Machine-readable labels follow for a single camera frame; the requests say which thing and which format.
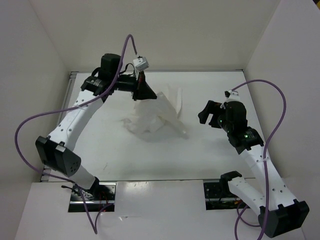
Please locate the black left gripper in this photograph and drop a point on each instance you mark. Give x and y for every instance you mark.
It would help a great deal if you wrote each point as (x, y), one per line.
(142, 91)

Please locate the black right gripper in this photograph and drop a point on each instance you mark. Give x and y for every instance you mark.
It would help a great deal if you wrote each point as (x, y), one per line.
(214, 108)

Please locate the white pleated skirt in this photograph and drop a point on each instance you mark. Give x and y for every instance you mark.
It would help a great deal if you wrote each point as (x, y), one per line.
(150, 116)

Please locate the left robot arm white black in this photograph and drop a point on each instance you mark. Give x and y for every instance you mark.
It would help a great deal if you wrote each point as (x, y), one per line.
(56, 150)

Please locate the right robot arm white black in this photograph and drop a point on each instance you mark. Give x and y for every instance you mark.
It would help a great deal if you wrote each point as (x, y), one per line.
(278, 210)

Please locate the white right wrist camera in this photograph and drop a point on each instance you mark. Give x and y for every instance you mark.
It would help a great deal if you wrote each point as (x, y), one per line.
(232, 95)

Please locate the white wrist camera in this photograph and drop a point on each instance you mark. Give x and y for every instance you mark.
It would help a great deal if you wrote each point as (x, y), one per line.
(141, 63)
(232, 95)

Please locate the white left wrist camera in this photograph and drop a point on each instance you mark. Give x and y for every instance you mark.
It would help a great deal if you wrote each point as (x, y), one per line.
(141, 63)

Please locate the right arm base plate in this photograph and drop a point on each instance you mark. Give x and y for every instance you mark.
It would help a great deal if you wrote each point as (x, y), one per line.
(218, 199)

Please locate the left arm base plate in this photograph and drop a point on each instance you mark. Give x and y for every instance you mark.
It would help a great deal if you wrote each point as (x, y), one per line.
(104, 201)

